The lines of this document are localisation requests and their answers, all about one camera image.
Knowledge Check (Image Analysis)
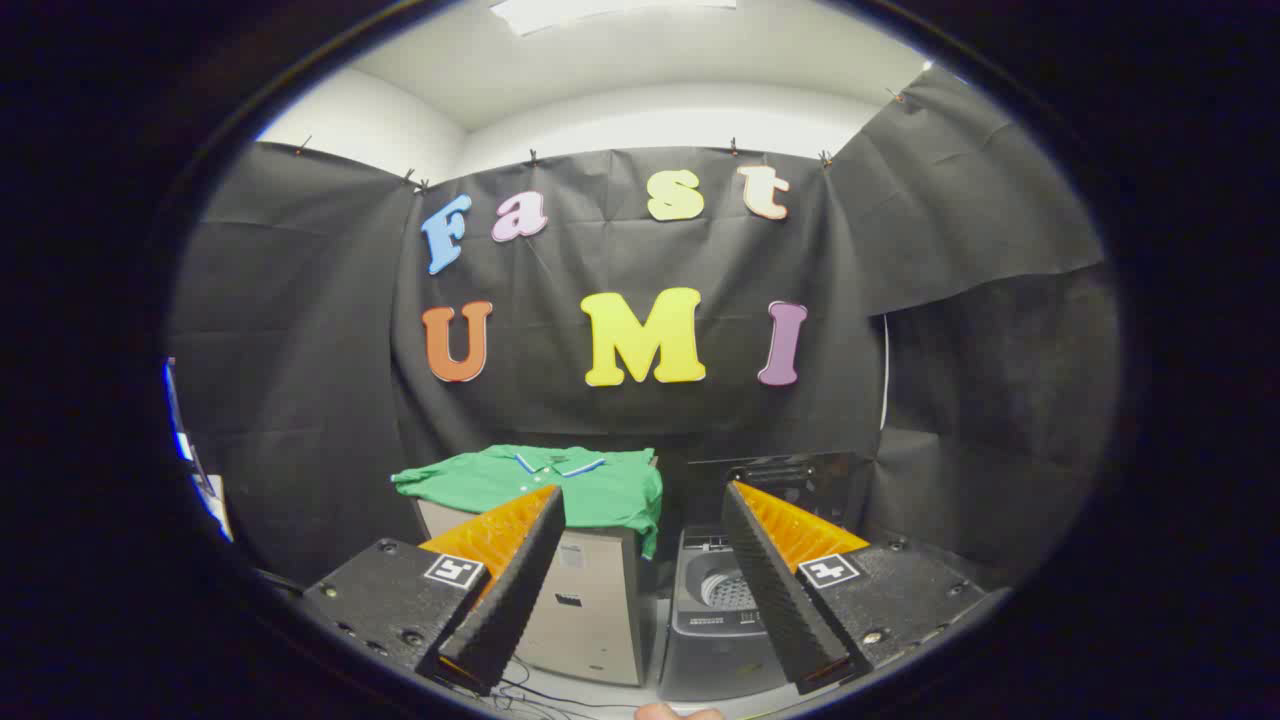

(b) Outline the blue and white board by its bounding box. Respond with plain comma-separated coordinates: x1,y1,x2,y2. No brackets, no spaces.
164,358,234,543

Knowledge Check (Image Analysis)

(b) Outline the ceiling light panel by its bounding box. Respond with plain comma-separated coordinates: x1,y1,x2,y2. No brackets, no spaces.
490,0,738,37

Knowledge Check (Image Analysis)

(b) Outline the black floor cable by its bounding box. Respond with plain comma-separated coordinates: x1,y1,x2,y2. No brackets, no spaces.
480,655,661,720

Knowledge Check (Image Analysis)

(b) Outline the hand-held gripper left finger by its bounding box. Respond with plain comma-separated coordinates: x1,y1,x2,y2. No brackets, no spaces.
303,486,567,696

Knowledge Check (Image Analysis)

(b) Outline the black backdrop cloth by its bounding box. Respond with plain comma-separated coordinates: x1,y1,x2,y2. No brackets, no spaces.
168,62,1121,591

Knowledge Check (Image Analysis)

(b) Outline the grey washing machine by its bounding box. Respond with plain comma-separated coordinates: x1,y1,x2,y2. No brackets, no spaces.
660,455,871,703

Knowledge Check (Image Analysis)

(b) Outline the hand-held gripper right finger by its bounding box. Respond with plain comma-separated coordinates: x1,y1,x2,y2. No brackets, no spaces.
722,482,986,696

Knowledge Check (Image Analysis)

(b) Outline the grey cabinet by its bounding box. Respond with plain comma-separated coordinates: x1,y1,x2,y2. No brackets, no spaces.
415,495,661,687

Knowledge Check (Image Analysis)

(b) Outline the green polo shirt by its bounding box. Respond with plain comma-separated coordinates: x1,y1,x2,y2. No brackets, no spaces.
392,445,664,559

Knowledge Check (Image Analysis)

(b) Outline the dark washing machine lid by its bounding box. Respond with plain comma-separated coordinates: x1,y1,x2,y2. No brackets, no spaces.
688,453,869,531

